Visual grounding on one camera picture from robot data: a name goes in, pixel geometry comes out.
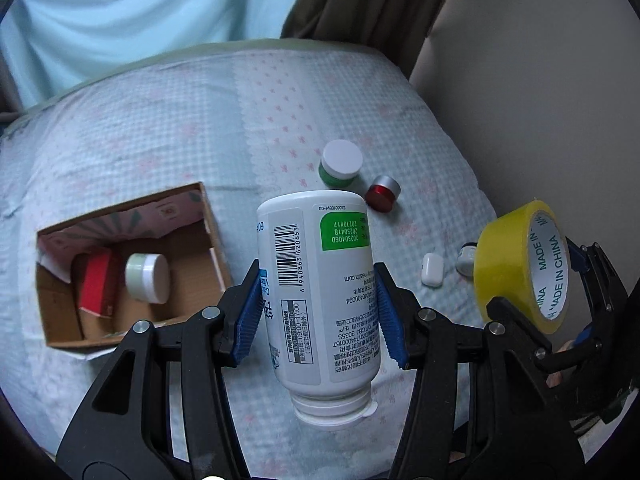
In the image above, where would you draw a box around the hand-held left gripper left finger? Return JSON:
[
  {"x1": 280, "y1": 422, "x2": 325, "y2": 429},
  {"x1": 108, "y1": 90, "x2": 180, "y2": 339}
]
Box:
[{"x1": 55, "y1": 259, "x2": 264, "y2": 480}]

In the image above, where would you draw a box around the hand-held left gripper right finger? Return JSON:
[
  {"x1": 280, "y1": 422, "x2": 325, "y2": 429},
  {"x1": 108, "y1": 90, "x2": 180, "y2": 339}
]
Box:
[{"x1": 372, "y1": 261, "x2": 588, "y2": 480}]

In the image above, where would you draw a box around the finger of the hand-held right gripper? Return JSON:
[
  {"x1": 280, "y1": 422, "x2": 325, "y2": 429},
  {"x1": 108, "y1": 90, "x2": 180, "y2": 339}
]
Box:
[
  {"x1": 564, "y1": 236, "x2": 632, "y2": 321},
  {"x1": 534, "y1": 321, "x2": 601, "y2": 376}
]

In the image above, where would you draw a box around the cardboard box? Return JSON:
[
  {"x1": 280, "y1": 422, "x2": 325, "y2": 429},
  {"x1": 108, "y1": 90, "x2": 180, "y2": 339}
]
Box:
[{"x1": 35, "y1": 181, "x2": 236, "y2": 362}]

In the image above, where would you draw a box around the white supplement bottle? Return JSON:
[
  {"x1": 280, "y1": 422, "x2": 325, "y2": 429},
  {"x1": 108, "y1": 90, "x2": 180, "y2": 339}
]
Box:
[{"x1": 256, "y1": 190, "x2": 383, "y2": 426}]

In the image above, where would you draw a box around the yellow tape roll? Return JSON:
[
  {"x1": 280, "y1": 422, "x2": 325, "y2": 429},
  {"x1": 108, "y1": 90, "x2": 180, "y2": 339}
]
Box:
[{"x1": 472, "y1": 200, "x2": 571, "y2": 335}]

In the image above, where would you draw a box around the white earbuds case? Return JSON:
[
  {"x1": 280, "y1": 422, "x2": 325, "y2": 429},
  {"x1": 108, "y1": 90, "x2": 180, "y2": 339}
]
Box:
[{"x1": 420, "y1": 252, "x2": 445, "y2": 289}]

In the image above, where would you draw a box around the small white black object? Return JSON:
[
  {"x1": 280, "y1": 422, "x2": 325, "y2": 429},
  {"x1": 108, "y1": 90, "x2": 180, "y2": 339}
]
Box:
[{"x1": 455, "y1": 241, "x2": 479, "y2": 277}]

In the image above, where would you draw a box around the pale green jar white lid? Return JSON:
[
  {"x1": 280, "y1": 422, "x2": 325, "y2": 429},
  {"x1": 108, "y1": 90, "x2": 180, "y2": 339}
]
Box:
[{"x1": 124, "y1": 252, "x2": 171, "y2": 305}]

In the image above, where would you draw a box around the red jar silver lid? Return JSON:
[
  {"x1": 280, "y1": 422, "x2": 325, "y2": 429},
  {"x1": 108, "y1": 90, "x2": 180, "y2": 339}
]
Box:
[{"x1": 364, "y1": 175, "x2": 403, "y2": 213}]

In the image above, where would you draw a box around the red small box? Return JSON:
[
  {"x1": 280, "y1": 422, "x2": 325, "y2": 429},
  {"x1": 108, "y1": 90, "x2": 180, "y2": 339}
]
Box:
[{"x1": 77, "y1": 251, "x2": 124, "y2": 319}]

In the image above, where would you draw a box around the checked floral bed blanket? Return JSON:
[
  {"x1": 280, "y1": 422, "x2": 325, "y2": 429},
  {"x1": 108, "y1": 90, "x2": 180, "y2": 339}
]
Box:
[{"x1": 0, "y1": 40, "x2": 501, "y2": 480}]

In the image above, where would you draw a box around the dark brown curtain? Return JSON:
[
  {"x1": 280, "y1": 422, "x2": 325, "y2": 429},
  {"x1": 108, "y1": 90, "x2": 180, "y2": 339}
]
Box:
[{"x1": 280, "y1": 0, "x2": 469, "y2": 77}]

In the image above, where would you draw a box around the light blue curtain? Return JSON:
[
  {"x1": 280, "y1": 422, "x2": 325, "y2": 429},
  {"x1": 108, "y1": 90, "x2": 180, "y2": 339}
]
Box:
[{"x1": 0, "y1": 0, "x2": 307, "y2": 113}]

